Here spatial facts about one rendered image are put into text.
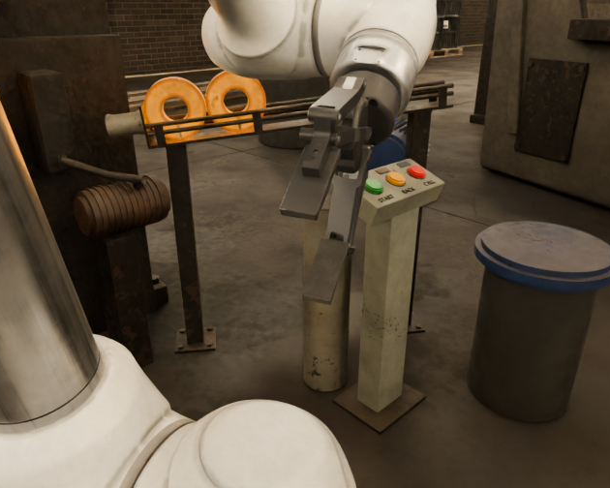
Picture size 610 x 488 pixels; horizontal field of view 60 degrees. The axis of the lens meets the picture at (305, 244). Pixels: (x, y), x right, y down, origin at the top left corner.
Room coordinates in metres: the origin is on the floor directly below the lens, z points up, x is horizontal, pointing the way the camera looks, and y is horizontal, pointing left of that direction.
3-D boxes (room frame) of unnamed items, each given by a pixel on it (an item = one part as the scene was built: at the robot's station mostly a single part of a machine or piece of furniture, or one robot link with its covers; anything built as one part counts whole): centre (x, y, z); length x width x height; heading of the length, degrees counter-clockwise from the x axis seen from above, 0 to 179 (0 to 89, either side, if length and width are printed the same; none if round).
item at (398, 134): (3.01, -0.54, 0.17); 0.57 x 0.31 x 0.34; 153
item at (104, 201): (1.29, 0.47, 0.27); 0.22 x 0.13 x 0.53; 133
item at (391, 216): (1.10, -0.19, 0.31); 0.24 x 0.16 x 0.62; 133
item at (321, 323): (1.18, -0.06, 0.26); 0.12 x 0.12 x 0.52
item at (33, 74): (1.33, 0.64, 0.68); 0.11 x 0.08 x 0.24; 43
